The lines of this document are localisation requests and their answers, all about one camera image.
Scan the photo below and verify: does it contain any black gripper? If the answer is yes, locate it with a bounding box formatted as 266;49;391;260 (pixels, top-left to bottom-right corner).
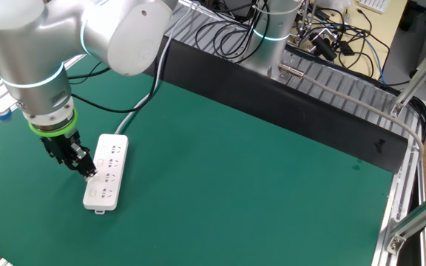
39;131;98;183

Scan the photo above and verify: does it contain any white four-outlet power strip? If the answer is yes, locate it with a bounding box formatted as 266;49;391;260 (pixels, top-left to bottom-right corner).
82;133;129;215

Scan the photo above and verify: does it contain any black power adapter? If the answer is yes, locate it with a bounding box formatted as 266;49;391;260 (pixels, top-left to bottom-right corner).
311;35;338;62

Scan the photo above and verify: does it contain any green table mat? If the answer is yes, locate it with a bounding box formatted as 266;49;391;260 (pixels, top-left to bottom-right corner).
0;55;395;266

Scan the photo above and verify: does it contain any small black adapter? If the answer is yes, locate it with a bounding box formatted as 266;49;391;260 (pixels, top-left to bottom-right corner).
338;40;355;56

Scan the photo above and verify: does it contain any yellow wooden desk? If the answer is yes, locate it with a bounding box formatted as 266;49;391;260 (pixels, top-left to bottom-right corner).
290;0;408;81

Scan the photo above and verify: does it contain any white keyboard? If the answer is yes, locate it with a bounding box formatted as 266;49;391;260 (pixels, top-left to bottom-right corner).
359;0;391;14

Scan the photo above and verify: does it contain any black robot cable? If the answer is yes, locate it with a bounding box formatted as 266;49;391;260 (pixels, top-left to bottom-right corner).
67;36;173;115

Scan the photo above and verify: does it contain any grey power strip cable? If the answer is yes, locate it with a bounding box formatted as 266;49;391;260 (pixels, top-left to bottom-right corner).
115;3;199;136

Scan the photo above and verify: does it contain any black cable bundle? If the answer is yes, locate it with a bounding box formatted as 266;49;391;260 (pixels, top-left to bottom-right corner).
194;0;273;66

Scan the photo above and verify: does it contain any grey hose metal connector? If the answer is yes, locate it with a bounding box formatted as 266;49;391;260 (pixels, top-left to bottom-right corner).
278;63;425;163

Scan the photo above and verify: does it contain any aluminium frame post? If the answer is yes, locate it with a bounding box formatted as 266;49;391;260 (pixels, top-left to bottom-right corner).
385;191;426;256
390;27;426;118

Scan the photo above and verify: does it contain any black cable loop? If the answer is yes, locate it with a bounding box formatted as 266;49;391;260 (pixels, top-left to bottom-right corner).
393;94;426;143

